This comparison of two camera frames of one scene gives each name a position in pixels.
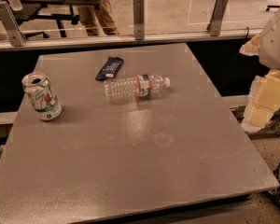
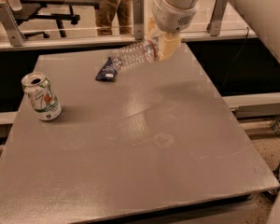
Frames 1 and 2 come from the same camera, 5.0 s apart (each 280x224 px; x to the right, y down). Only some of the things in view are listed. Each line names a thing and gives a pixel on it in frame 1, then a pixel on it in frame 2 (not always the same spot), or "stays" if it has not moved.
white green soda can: [43, 95] stays
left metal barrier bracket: [15, 32] stays
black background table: [54, 6] stays
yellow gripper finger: [269, 92] → [167, 45]
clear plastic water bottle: [134, 87] → [134, 55]
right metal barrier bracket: [214, 27] stays
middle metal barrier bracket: [138, 12] stays
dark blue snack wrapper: [110, 69] stays
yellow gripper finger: [252, 47] → [153, 30]
